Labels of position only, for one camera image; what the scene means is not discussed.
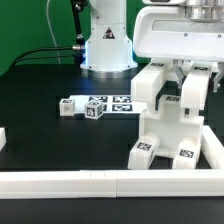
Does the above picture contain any white U-shaped fence frame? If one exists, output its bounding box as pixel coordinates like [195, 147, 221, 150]
[0, 126, 224, 199]

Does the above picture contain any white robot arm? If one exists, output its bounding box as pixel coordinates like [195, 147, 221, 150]
[81, 0, 224, 84]

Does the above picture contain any white chair backrest frame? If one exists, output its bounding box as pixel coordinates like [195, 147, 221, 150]
[131, 59, 218, 110]

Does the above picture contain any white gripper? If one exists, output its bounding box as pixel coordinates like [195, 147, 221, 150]
[133, 6, 224, 92]

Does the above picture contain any white cube nut with marker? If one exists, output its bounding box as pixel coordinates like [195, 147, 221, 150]
[85, 100, 103, 119]

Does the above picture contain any white marker base sheet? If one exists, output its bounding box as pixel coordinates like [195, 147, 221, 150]
[70, 95, 146, 114]

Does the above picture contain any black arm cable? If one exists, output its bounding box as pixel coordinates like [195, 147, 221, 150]
[9, 0, 88, 69]

